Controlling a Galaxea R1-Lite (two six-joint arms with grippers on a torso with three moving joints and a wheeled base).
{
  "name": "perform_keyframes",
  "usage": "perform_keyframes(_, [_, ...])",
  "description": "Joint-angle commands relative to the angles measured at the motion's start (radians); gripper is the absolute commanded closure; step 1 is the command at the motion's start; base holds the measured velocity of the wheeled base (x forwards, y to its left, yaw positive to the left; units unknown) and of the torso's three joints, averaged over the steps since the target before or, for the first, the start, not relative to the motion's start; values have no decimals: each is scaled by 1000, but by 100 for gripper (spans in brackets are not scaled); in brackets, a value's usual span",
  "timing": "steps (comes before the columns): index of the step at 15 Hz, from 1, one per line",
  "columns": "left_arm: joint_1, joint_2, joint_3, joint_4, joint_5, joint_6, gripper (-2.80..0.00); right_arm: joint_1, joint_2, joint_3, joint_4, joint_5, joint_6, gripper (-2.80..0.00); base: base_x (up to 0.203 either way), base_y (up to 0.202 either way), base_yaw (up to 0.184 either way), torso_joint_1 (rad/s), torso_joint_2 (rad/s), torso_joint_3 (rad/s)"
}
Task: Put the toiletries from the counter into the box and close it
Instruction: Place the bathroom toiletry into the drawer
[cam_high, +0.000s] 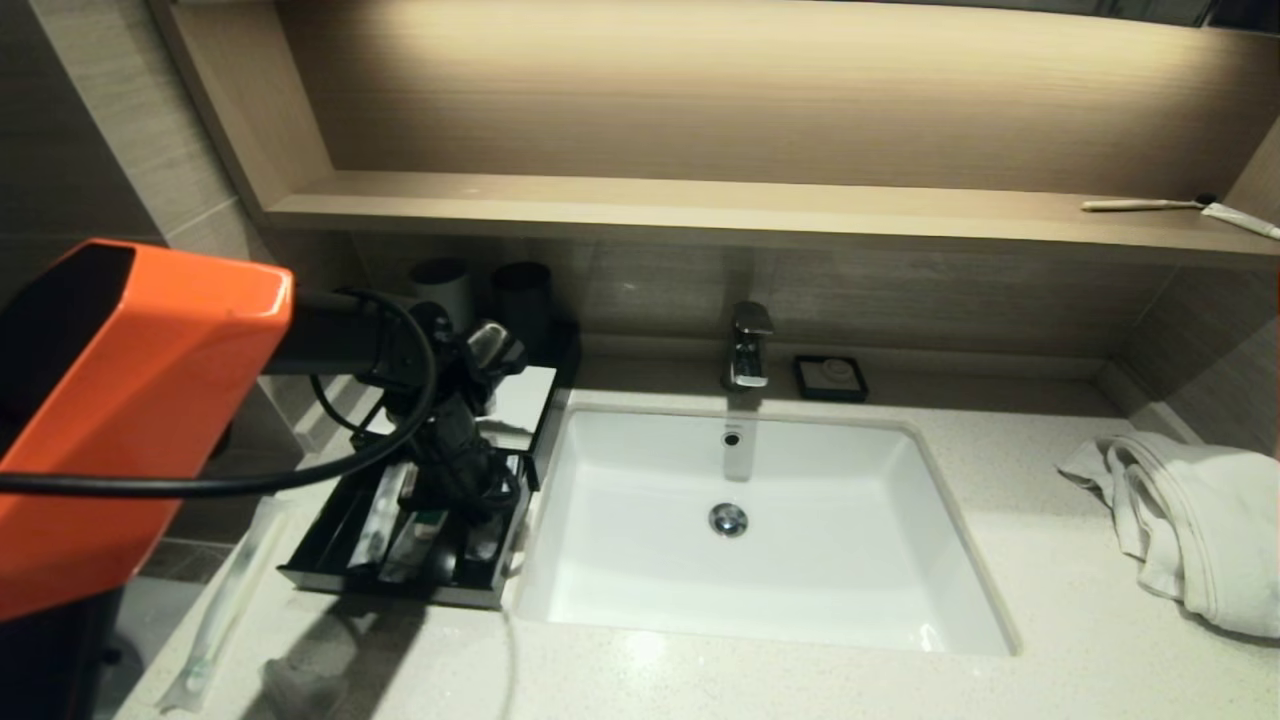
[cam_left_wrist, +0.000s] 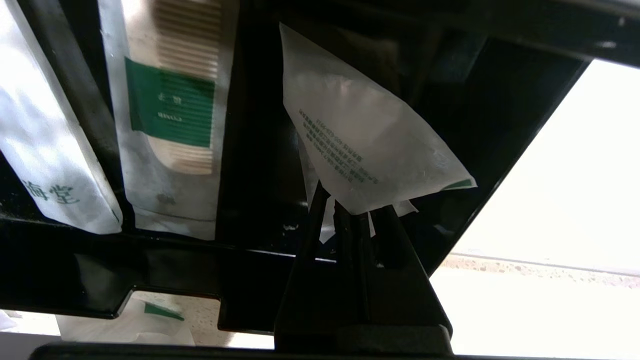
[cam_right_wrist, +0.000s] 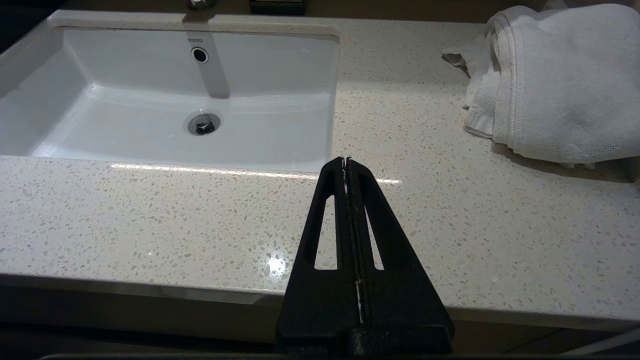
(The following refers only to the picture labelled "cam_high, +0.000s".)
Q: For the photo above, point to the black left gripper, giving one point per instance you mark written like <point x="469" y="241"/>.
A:
<point x="455" y="460"/>

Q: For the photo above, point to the black glossy box drawer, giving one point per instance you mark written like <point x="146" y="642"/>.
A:
<point x="400" y="590"/>

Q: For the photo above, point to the orange and black left arm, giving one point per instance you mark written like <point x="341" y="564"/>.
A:
<point x="130" y="400"/>

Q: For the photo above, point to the white packet green print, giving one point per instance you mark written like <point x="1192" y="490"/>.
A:
<point x="380" y="520"/>

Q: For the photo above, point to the green label sachet in drawer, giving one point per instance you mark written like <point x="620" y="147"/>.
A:
<point x="405" y="560"/>

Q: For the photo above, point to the black cup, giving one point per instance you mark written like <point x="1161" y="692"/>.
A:
<point x="525" y="295"/>

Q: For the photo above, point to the grey cup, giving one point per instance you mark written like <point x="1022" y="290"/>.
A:
<point x="450" y="280"/>

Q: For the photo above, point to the long white toothbrush packet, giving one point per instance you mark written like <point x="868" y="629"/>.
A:
<point x="225" y="600"/>

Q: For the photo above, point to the flat clear plastic packet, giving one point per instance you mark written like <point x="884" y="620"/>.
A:
<point x="300" y="690"/>

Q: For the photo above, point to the chrome sink drain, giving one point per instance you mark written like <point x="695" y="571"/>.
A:
<point x="728" y="520"/>

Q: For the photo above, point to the chrome sink faucet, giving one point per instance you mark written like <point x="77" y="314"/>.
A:
<point x="748" y="350"/>

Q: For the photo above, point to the black square soap dish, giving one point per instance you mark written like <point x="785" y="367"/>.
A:
<point x="802" y="380"/>

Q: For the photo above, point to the white bathtub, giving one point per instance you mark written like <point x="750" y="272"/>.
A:
<point x="140" y="640"/>

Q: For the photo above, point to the round soap bar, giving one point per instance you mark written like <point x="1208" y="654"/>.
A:
<point x="835" y="375"/>

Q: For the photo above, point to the white ceramic sink basin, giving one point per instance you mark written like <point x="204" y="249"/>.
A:
<point x="850" y="560"/>

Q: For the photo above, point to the beige toothbrush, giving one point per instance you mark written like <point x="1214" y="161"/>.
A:
<point x="1140" y="206"/>

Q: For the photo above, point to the white towel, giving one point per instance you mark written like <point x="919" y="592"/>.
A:
<point x="1200" y="530"/>

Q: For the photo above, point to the white toothpaste tube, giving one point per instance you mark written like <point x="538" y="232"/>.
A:
<point x="1240" y="220"/>

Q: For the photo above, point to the wooden wall shelf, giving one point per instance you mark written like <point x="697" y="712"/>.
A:
<point x="700" y="210"/>

